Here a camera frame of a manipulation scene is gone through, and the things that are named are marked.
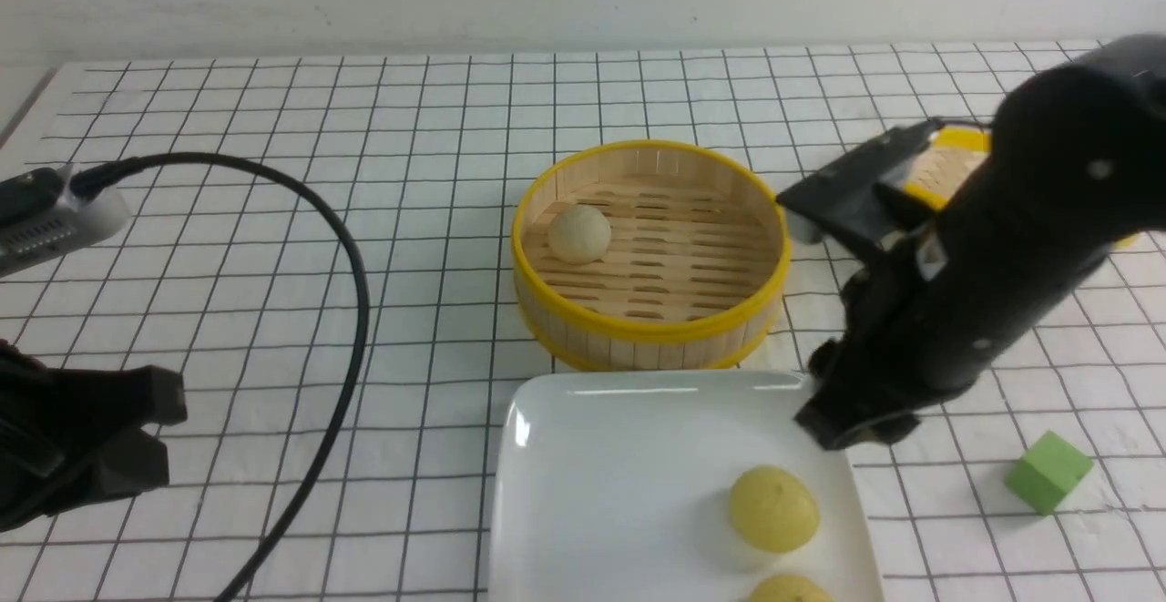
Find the white grid-pattern tablecloth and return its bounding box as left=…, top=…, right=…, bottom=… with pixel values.
left=3, top=39, right=1163, bottom=601

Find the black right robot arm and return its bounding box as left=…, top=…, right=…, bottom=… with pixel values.
left=777, top=34, right=1165, bottom=450

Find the white steamed bun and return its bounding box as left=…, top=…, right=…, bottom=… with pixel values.
left=547, top=205, right=612, bottom=265

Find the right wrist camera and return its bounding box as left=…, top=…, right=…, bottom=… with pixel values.
left=775, top=119, right=942, bottom=266

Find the green cube block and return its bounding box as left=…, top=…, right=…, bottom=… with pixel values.
left=1004, top=431, right=1094, bottom=516

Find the white square plate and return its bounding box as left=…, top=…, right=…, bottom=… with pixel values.
left=489, top=369, right=885, bottom=601

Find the yellow-rimmed bamboo steamer basket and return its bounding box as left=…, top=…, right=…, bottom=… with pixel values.
left=510, top=140, right=792, bottom=371

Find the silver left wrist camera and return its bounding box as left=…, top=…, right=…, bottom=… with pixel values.
left=1, top=165, right=132, bottom=277

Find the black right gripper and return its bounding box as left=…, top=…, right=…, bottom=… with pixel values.
left=794, top=260, right=979, bottom=450

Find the yellow-rimmed bamboo steamer lid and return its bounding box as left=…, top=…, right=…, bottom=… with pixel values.
left=902, top=126, right=1140, bottom=249

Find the yellow steamed bun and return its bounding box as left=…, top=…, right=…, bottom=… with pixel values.
left=746, top=573, right=833, bottom=602
left=729, top=466, right=821, bottom=554

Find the black camera cable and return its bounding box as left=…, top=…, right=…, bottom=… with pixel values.
left=71, top=152, right=371, bottom=602

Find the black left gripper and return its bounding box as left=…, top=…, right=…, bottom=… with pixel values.
left=1, top=342, right=188, bottom=532

